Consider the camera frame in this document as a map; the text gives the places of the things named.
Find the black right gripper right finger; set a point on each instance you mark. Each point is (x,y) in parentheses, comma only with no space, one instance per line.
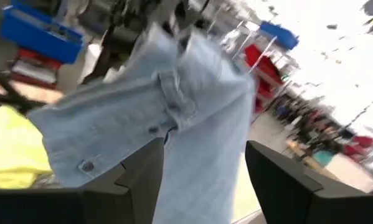
(314,208)

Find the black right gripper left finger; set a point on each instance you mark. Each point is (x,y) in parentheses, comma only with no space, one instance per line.
(64,208)

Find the light blue denim jeans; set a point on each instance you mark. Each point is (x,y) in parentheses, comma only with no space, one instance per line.
(111,118)

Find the yellow shirt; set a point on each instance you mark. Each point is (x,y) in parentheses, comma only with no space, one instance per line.
(12,149)

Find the red storage bin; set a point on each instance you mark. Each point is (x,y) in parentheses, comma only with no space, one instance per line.
(33,68)

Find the blue plastic storage bin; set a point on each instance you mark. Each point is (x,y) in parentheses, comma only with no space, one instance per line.
(40,37)
(279,35)

